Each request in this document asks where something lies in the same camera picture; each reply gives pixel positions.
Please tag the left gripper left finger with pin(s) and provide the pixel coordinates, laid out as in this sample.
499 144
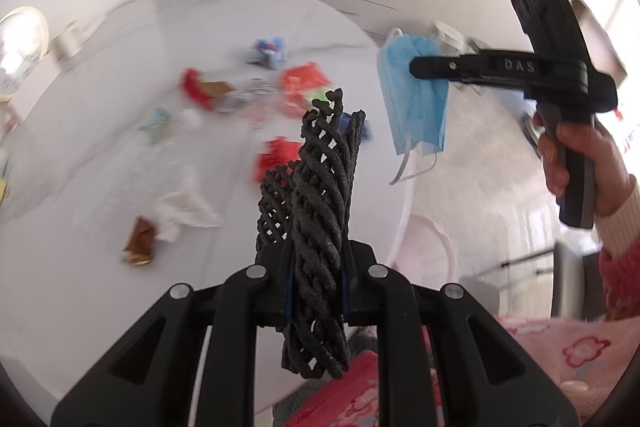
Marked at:
190 359

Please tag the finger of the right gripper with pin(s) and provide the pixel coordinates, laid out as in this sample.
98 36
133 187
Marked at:
464 68

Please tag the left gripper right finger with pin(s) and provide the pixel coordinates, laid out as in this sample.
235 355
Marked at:
442 358

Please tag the blue surgical face mask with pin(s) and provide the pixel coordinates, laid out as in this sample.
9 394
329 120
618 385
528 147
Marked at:
416 109

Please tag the black foam mesh sleeve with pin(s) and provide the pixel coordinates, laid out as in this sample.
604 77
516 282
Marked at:
304 207

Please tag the orange snack packet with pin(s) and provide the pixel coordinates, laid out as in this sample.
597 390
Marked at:
297 84

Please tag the clear printed plastic bag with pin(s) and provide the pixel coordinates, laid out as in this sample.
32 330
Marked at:
255 91

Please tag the blue yellow paper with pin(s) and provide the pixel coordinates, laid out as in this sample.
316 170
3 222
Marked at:
156 125

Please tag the pink white trash bin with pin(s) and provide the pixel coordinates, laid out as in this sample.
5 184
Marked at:
426 256

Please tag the person's right hand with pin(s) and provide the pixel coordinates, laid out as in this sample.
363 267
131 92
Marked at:
616 190

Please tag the brown crumpled wrapper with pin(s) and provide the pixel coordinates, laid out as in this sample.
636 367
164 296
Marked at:
140 247

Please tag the dark blue crumpled wrapper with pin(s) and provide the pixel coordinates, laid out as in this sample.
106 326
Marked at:
366 134

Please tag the crumpled white tissue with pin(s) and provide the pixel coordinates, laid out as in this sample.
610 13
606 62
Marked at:
185 207

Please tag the green crumpled paper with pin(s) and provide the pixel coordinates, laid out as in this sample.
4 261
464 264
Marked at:
319 99

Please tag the blue white crumpled carton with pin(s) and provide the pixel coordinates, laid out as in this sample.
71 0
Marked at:
269 53

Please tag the red brown snack wrapper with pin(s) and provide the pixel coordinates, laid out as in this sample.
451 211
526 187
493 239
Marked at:
203 93

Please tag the white mug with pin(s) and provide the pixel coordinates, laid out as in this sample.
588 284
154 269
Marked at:
68 44

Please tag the white round wall clock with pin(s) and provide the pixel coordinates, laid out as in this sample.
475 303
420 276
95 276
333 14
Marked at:
24 43

